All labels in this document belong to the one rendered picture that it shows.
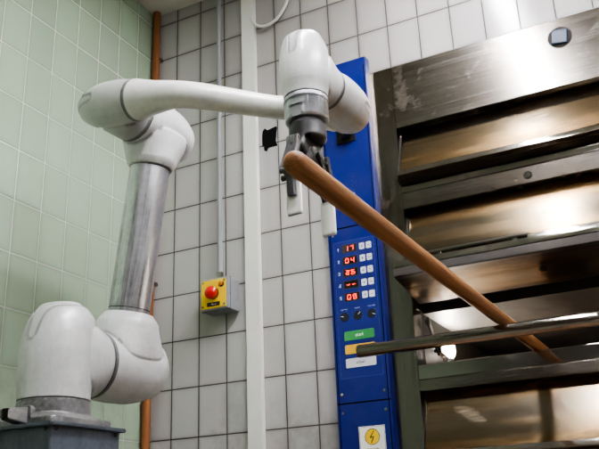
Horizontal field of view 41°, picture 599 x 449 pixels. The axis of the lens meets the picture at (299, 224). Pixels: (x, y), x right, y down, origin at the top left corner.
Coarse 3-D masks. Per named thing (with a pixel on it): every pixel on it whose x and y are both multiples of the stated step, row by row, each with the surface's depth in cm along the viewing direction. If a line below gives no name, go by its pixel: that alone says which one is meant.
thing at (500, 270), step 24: (576, 240) 193; (456, 264) 204; (480, 264) 203; (504, 264) 203; (528, 264) 202; (552, 264) 202; (576, 264) 201; (408, 288) 217; (432, 288) 217; (480, 288) 216; (504, 288) 215
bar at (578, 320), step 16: (544, 320) 168; (560, 320) 167; (576, 320) 165; (592, 320) 164; (432, 336) 178; (448, 336) 176; (464, 336) 175; (480, 336) 173; (496, 336) 172; (512, 336) 171; (368, 352) 184; (384, 352) 183; (400, 352) 182
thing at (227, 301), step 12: (228, 276) 246; (204, 288) 248; (216, 288) 245; (228, 288) 244; (204, 300) 246; (216, 300) 244; (228, 300) 243; (204, 312) 246; (216, 312) 247; (228, 312) 247
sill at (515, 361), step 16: (528, 352) 205; (544, 352) 203; (560, 352) 201; (576, 352) 199; (592, 352) 198; (432, 368) 215; (448, 368) 213; (464, 368) 211; (480, 368) 209; (496, 368) 207; (512, 368) 205
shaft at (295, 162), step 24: (288, 168) 95; (312, 168) 96; (336, 192) 102; (360, 216) 110; (384, 240) 119; (408, 240) 124; (432, 264) 133; (456, 288) 146; (480, 312) 164; (528, 336) 192
